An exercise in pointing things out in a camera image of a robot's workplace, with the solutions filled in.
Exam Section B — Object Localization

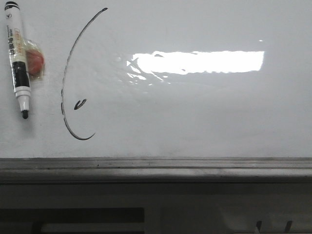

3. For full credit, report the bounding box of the red magnet taped to marker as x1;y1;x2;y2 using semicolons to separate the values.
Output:
23;39;45;79

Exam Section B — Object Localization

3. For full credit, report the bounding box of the white black whiteboard marker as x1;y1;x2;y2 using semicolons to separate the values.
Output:
4;1;31;119

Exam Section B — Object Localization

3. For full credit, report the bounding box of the white whiteboard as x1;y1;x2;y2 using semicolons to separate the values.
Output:
0;0;312;158

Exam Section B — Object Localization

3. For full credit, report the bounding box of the grey aluminium whiteboard tray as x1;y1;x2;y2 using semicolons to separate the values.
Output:
0;157;312;184

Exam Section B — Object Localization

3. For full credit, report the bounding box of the white cabinet below whiteboard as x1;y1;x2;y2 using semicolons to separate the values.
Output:
0;183;312;234

